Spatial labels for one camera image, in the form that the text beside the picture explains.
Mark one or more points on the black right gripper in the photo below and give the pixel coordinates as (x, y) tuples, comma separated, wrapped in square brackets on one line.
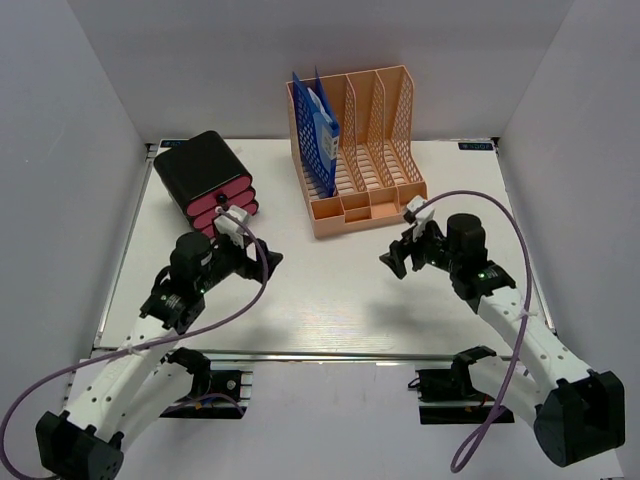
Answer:
[(399, 251)]

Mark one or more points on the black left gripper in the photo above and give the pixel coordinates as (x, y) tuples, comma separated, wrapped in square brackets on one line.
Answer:
[(248, 266)]

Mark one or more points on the peach plastic file organizer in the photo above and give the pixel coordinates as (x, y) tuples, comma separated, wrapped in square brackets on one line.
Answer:
[(376, 175)]

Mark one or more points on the black pink drawer unit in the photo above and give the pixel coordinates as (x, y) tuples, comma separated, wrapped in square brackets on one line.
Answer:
[(201, 174)]

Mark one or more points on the blue plastic folder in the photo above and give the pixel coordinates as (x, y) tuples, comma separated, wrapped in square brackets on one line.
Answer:
[(318, 133)]

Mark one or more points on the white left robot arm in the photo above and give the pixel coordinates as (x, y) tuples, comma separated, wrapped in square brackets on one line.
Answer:
[(149, 371)]

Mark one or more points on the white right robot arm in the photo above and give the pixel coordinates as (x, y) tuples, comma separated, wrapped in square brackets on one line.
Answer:
[(575, 412)]

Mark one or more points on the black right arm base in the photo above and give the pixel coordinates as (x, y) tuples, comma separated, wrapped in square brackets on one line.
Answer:
[(446, 396)]

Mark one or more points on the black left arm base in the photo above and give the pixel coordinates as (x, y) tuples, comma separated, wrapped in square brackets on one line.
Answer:
[(216, 392)]

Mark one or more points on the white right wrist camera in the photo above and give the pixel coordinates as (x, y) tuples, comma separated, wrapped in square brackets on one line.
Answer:
[(417, 214)]

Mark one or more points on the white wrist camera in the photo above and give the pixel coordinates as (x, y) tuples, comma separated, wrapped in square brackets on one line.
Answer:
[(417, 214), (231, 222)]

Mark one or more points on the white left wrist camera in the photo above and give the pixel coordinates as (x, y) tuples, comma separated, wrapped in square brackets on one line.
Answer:
[(231, 222)]

